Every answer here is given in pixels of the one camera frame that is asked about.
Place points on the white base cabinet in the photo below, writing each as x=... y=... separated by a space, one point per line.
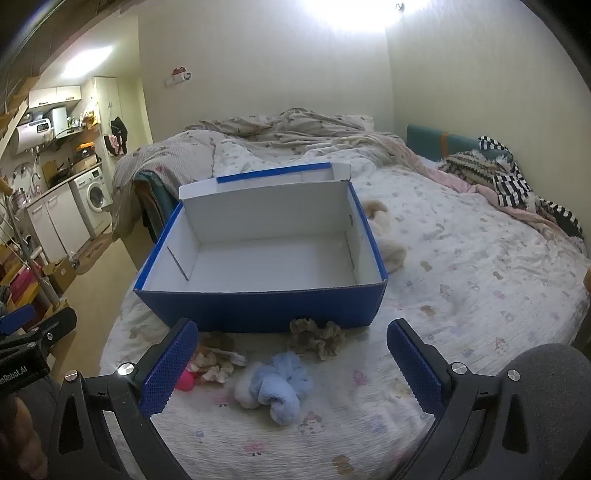
x=57 y=221

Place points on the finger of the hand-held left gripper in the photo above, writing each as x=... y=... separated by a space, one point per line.
x=16 y=319
x=55 y=323

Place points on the black white striped cloth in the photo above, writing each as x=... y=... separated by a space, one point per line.
x=512 y=187

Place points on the dark hanging clothes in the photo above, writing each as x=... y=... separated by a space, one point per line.
x=118 y=134

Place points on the white washing machine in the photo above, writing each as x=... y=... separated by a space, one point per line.
x=94 y=196

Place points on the white wall cabinets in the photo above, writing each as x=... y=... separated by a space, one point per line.
x=55 y=94

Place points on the beige fluffy sock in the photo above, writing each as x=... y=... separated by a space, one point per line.
x=388 y=240

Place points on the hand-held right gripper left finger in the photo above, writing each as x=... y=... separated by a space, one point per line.
x=168 y=369

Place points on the person's grey trouser leg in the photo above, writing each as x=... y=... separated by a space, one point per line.
x=549 y=364
x=46 y=406

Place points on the metal pole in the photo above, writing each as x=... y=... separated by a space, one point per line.
x=27 y=258

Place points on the brown floor mat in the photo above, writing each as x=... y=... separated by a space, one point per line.
x=94 y=251

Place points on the light blue fluffy scrunchie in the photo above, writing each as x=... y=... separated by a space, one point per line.
x=281 y=387

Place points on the person's right grey trouser leg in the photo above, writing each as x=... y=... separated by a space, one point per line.
x=549 y=364

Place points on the person's left hand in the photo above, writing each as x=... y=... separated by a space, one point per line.
x=18 y=443

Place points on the brown sheer scrunchie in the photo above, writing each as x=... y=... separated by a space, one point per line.
x=316 y=342

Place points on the white water heater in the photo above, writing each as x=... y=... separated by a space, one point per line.
x=30 y=136

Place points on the pale floral scrunchie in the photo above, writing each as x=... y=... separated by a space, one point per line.
x=216 y=369

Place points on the person's left grey trouser leg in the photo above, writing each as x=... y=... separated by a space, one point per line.
x=46 y=406

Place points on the teal cloth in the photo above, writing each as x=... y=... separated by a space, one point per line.
x=152 y=198

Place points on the white scrunchie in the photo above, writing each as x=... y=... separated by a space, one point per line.
x=244 y=392

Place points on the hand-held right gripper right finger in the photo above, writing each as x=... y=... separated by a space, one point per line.
x=415 y=367

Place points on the knit patterned pillow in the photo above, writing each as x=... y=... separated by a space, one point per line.
x=471 y=164

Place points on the cardboard box on floor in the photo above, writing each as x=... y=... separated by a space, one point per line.
x=60 y=277

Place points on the beige crumpled duvet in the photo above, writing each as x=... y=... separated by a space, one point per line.
x=277 y=127

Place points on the teal headboard cushion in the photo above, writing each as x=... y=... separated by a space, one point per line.
x=429 y=138

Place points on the blue cardboard box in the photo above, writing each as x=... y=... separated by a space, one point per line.
x=258 y=309

